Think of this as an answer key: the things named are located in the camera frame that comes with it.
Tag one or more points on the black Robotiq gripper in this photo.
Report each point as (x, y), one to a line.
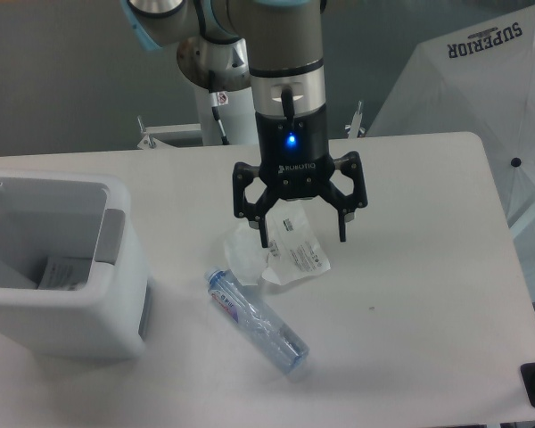
(295, 163)

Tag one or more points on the clear plastic wrapper bag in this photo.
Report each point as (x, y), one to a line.
(292, 254)

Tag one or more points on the clear plastic water bottle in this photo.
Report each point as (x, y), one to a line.
(258, 323)

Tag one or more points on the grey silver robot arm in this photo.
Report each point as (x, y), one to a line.
(285, 67)

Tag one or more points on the white plastic trash can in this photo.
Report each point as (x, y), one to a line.
(75, 215)

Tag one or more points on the metal right clamp bolt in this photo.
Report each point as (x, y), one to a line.
(356, 129)

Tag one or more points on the white Superior umbrella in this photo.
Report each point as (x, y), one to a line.
(479, 79)

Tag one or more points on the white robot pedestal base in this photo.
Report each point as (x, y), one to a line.
(219, 76)

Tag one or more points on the white left mounting bracket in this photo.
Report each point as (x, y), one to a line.
(161, 137)

